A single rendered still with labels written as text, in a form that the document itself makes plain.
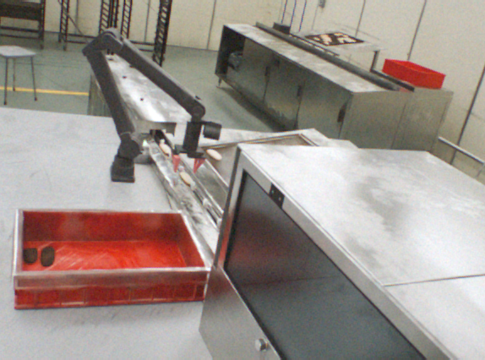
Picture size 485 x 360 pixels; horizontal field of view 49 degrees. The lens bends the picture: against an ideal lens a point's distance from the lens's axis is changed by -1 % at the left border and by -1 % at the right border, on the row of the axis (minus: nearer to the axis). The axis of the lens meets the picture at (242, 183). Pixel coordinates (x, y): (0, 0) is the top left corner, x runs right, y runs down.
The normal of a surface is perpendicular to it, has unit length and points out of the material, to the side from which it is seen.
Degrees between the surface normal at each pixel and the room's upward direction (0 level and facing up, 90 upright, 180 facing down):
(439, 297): 0
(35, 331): 0
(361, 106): 90
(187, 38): 90
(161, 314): 0
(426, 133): 90
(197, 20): 90
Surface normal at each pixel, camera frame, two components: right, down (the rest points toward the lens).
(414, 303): 0.19, -0.90
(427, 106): 0.39, 0.44
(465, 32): -0.90, 0.00
